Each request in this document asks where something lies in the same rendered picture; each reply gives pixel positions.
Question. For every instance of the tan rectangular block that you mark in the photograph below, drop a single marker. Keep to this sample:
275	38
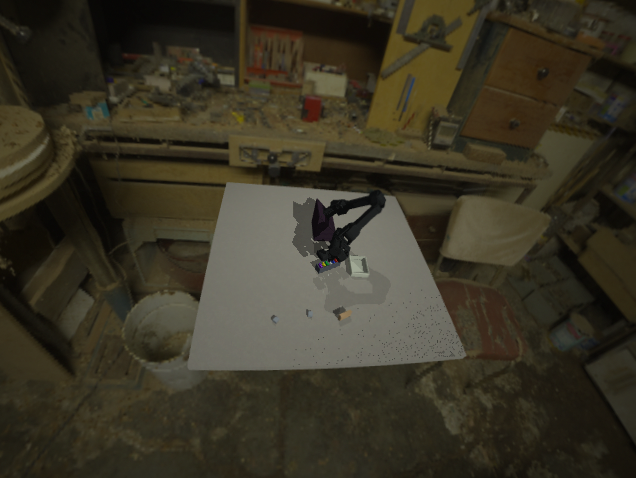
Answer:
345	315

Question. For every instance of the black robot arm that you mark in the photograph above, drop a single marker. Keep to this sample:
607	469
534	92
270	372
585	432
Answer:
352	230

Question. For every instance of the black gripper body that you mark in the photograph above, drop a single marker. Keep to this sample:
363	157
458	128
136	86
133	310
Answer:
324	255

